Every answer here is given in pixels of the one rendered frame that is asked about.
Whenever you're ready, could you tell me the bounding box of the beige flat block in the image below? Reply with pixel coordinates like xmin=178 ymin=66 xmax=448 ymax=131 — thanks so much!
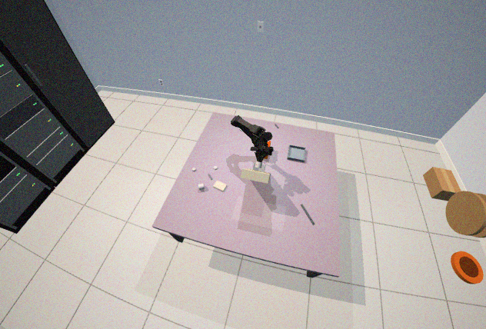
xmin=213 ymin=181 xmax=227 ymax=191

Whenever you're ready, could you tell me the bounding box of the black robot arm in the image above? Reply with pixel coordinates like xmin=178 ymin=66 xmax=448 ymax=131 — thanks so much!
xmin=231 ymin=115 xmax=274 ymax=153

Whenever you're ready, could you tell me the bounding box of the beige service panel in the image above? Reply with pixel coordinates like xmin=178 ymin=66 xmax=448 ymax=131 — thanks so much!
xmin=241 ymin=168 xmax=271 ymax=184

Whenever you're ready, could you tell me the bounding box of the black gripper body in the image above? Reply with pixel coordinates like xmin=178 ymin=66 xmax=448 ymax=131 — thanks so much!
xmin=250 ymin=141 xmax=272 ymax=155

